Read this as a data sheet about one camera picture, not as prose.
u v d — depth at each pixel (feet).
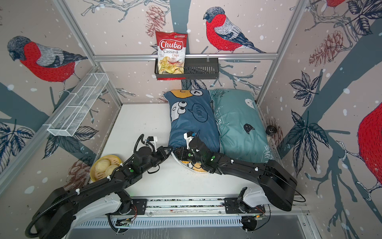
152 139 2.50
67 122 2.34
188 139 2.39
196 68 3.50
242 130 2.81
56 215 1.30
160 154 2.31
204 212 2.38
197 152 1.93
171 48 2.74
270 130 2.95
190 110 3.13
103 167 2.67
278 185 1.37
